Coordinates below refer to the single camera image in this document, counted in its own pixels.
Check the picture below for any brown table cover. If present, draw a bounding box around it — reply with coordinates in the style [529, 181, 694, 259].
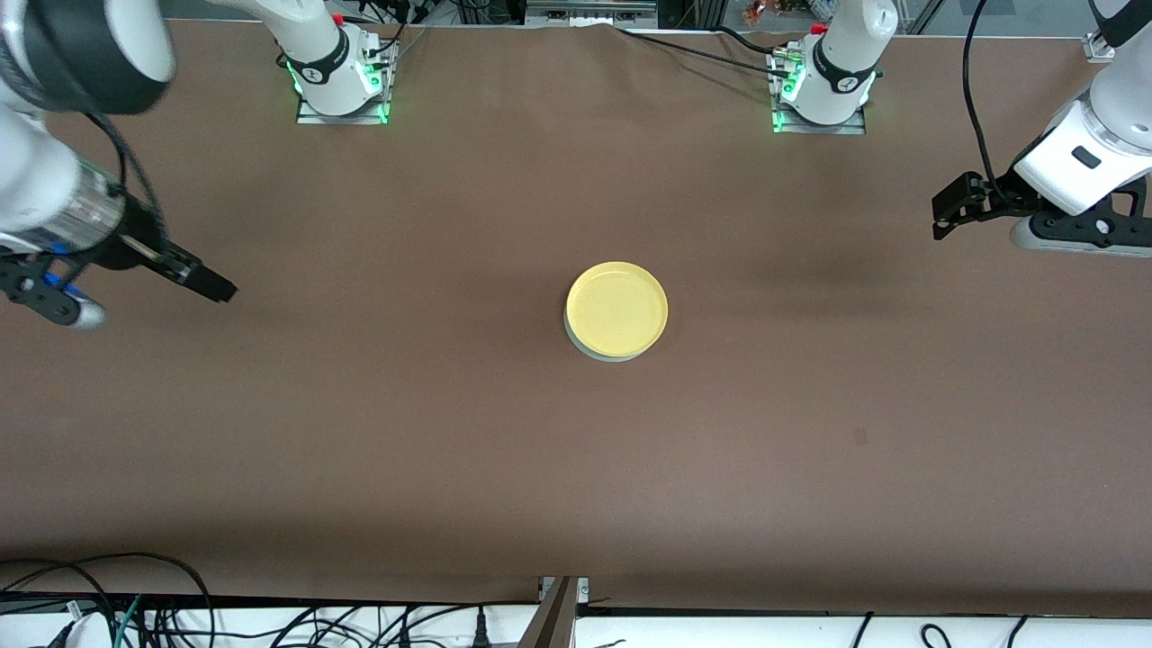
[0, 18, 1152, 617]

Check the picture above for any grey metal box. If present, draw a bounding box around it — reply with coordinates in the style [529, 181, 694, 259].
[526, 0, 658, 26]

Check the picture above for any yellow round plate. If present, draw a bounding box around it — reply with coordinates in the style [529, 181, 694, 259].
[565, 261, 670, 357]

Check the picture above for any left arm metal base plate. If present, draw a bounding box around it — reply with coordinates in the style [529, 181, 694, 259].
[768, 49, 868, 136]

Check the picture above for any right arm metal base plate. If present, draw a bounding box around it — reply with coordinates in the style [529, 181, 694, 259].
[295, 40, 391, 125]

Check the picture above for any green cable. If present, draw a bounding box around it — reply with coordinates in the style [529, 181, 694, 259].
[112, 594, 145, 648]

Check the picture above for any aluminium profile beam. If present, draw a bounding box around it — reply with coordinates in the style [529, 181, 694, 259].
[517, 576, 581, 648]

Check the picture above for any pale green round plate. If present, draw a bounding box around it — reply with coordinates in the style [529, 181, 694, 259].
[563, 310, 662, 364]

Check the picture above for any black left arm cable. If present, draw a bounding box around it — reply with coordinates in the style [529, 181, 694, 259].
[961, 0, 1002, 203]

